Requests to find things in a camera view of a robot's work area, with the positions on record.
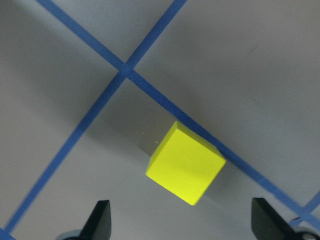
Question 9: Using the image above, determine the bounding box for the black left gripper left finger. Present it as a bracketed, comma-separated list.
[79, 200, 111, 240]

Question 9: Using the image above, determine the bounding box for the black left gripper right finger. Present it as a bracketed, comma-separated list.
[251, 197, 300, 240]

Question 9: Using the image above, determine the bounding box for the yellow cube block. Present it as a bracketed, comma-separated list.
[145, 121, 226, 206]

